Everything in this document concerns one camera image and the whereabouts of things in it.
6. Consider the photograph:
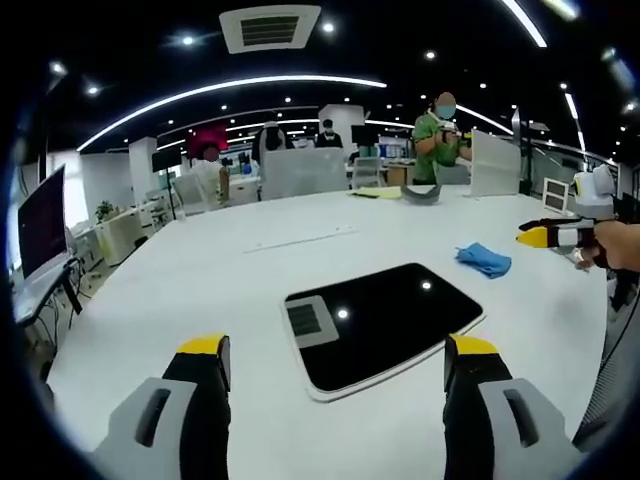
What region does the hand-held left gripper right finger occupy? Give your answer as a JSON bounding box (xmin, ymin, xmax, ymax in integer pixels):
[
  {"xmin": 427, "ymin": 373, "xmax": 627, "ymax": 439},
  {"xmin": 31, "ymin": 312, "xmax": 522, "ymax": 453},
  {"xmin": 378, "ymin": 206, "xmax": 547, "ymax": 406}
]
[{"xmin": 442, "ymin": 333, "xmax": 587, "ymax": 480}]

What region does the black computer monitor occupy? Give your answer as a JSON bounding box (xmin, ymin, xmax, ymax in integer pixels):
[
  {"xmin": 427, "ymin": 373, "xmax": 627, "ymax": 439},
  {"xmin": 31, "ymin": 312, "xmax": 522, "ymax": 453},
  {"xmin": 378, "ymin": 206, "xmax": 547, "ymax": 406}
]
[{"xmin": 16, "ymin": 164, "xmax": 69, "ymax": 280}]

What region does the white desk divider panel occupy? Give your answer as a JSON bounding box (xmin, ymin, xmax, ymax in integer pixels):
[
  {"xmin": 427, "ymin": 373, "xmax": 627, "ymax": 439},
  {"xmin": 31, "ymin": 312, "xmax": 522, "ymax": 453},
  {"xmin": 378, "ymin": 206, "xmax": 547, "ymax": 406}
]
[{"xmin": 468, "ymin": 129, "xmax": 522, "ymax": 199}]

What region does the yellow cloth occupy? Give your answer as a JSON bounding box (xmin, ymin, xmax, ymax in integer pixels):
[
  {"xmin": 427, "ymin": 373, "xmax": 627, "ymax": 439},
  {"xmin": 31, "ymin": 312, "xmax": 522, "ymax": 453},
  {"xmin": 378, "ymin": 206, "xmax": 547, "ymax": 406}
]
[{"xmin": 349, "ymin": 187, "xmax": 404, "ymax": 200}]

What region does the ceiling air conditioner vent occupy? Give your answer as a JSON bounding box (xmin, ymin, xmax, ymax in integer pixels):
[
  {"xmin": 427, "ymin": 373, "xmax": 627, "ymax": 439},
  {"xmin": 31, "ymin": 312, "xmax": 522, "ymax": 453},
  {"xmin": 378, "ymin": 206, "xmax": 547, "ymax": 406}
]
[{"xmin": 218, "ymin": 4, "xmax": 322, "ymax": 54}]

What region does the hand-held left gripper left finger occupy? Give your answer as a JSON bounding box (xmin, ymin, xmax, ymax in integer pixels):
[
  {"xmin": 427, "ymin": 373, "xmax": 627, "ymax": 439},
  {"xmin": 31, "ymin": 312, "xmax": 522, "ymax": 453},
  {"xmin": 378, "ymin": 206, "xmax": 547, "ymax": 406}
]
[{"xmin": 92, "ymin": 333, "xmax": 233, "ymax": 480}]

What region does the grey curved tray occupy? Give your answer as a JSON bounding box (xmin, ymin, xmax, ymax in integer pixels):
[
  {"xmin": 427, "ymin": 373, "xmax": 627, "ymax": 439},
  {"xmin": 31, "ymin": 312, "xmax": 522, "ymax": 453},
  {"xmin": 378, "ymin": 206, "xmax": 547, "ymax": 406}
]
[{"xmin": 401, "ymin": 182, "xmax": 444, "ymax": 207}]

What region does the white cable cover strip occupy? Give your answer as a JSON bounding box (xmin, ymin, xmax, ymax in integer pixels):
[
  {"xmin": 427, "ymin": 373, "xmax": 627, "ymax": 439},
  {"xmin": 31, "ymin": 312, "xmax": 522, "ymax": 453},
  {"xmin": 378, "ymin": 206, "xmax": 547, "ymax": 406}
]
[{"xmin": 242, "ymin": 226, "xmax": 359, "ymax": 255}]

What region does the frosted desk divider panel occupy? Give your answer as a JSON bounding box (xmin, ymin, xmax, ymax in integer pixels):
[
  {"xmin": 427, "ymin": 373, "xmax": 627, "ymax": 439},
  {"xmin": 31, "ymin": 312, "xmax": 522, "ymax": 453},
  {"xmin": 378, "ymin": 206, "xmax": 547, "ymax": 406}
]
[{"xmin": 260, "ymin": 147, "xmax": 349, "ymax": 201}]

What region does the black glossy tablet tray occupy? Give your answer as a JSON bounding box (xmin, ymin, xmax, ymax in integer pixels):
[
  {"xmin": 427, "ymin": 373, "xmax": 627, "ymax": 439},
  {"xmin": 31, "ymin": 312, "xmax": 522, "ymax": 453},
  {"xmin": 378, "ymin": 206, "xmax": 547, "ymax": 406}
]
[{"xmin": 283, "ymin": 262, "xmax": 486, "ymax": 404}]

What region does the white framed small cabinet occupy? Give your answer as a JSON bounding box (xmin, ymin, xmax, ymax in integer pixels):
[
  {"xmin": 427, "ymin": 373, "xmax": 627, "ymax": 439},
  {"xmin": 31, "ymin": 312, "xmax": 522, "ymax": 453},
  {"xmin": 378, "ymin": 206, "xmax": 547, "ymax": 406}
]
[{"xmin": 542, "ymin": 176, "xmax": 569, "ymax": 211}]

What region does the person's right hand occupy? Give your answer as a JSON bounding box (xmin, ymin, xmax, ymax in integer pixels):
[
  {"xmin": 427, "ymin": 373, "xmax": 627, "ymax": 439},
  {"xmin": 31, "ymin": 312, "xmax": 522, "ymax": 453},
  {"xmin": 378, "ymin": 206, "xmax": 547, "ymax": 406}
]
[{"xmin": 574, "ymin": 219, "xmax": 640, "ymax": 274}]

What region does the blue cleaning cloth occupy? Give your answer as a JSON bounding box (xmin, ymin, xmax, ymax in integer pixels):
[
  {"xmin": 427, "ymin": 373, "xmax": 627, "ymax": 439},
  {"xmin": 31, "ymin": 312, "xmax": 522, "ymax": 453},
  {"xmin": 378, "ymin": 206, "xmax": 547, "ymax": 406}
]
[{"xmin": 453, "ymin": 242, "xmax": 513, "ymax": 280}]

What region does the white side desk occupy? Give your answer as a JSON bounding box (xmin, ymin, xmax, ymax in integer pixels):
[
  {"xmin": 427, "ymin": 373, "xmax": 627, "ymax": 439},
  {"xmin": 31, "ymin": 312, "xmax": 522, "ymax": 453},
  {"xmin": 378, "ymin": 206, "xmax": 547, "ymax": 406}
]
[{"xmin": 10, "ymin": 257, "xmax": 85, "ymax": 326}]

